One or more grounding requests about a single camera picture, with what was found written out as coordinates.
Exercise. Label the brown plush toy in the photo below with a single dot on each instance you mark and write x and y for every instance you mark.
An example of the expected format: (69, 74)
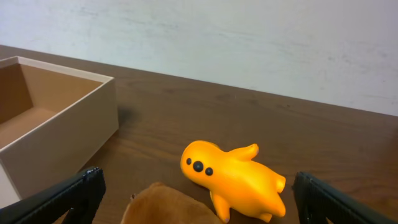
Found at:
(161, 204)

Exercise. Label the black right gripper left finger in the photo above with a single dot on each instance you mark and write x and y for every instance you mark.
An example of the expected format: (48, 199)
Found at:
(77, 199)

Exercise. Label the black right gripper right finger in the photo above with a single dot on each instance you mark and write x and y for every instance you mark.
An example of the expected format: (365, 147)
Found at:
(318, 202)

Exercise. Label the orange squishy figure toy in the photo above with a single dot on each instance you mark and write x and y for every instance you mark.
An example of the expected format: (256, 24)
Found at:
(234, 180)

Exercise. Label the white cardboard box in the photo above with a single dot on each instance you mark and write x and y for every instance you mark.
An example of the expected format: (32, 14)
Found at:
(53, 120)

